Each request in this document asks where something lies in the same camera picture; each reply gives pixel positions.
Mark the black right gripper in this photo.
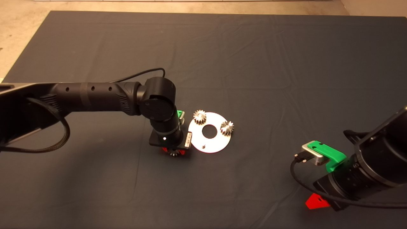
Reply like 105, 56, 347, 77
305, 173, 354, 212

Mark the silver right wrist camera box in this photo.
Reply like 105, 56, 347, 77
301, 143, 328, 167

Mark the black left camera cable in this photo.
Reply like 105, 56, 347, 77
111, 67, 166, 83

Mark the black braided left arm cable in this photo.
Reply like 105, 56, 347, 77
0, 97, 71, 154

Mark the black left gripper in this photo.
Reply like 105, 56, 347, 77
149, 130, 193, 156

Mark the black right camera cable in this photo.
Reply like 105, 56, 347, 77
290, 154, 407, 209

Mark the black camera cable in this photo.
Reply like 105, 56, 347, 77
111, 67, 166, 83
290, 154, 407, 209

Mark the dark grey table cloth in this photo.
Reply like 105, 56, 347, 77
3, 10, 407, 229

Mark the green right camera mount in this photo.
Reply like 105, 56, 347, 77
307, 141, 347, 174

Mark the round metal carrier plate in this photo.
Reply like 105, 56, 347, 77
188, 112, 231, 154

